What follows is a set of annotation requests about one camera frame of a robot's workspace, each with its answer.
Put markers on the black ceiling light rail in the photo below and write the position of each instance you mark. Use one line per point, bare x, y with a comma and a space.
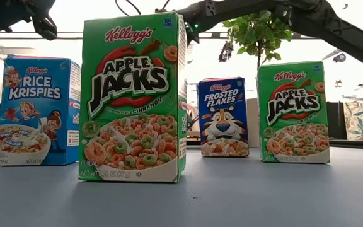
213, 35

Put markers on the black partition panel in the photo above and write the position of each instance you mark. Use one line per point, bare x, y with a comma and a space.
337, 121

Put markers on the Frosted Flakes cereal box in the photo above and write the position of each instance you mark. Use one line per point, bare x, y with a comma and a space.
222, 119

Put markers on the green leafy plant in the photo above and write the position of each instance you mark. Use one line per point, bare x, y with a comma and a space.
257, 31

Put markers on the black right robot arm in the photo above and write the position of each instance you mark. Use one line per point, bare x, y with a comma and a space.
342, 34

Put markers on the Rice Krispies cereal box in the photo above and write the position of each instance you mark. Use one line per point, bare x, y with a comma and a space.
36, 107

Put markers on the Apple Jacks cereal box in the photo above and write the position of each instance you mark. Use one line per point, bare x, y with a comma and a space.
131, 104
293, 116

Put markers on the floral pattern screen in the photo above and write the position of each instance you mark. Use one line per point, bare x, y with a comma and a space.
362, 121

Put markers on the black ceiling spotlight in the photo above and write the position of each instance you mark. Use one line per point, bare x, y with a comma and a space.
225, 53
339, 57

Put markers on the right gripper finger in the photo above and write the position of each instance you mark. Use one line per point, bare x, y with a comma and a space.
193, 34

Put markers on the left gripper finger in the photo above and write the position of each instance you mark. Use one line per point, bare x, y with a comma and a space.
46, 29

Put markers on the blue-grey table mat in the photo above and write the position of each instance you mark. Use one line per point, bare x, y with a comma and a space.
232, 195

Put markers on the white ribbed plant pot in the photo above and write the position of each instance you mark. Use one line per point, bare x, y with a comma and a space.
252, 126

